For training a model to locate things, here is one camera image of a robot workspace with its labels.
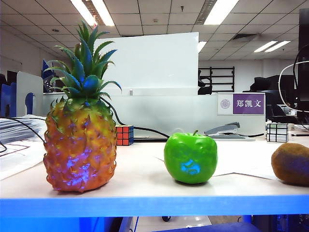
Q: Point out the green plastic apple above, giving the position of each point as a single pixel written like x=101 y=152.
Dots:
x=183 y=147

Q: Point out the plastic pineapple with green crown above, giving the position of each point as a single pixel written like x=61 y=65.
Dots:
x=79 y=149

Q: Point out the brown fuzzy kiwi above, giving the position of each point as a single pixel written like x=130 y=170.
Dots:
x=292 y=164

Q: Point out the coloured Rubik's cube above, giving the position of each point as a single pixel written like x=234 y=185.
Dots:
x=125 y=135

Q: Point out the frosted glass desk partition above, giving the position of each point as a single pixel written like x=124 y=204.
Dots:
x=193 y=113

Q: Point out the white board panel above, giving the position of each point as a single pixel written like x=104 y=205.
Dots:
x=157 y=62

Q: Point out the grey stapler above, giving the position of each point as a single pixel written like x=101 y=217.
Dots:
x=225 y=126

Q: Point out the ceiling light panel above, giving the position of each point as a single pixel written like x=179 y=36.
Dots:
x=277 y=46
x=220 y=12
x=82 y=9
x=265 y=46
x=201 y=46
x=103 y=12

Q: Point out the purple and white nameplate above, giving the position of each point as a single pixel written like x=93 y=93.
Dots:
x=248 y=104

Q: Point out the white paper sheet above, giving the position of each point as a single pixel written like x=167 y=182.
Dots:
x=256 y=174
x=241 y=154

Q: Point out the blue dotted poster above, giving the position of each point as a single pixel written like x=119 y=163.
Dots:
x=47 y=67

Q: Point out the silver mirror cube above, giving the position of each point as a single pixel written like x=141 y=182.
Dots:
x=277 y=132

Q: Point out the white divider with cut-out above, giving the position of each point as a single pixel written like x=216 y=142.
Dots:
x=26 y=82

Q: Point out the large printed drawing sheet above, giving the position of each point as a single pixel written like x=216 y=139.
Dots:
x=19 y=154

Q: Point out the blue board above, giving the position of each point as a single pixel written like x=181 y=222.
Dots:
x=7 y=99

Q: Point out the black column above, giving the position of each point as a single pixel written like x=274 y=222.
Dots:
x=303 y=72

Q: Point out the black wall rack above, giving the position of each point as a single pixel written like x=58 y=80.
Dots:
x=222 y=77

